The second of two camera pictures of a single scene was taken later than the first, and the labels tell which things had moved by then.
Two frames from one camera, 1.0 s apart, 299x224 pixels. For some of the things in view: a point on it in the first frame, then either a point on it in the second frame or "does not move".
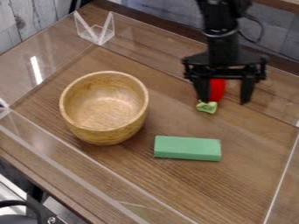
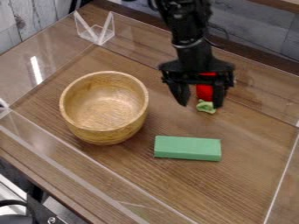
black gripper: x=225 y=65 -> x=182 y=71
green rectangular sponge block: x=188 y=148 does not move
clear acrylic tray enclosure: x=100 y=115 does not move
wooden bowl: x=104 y=107 does not move
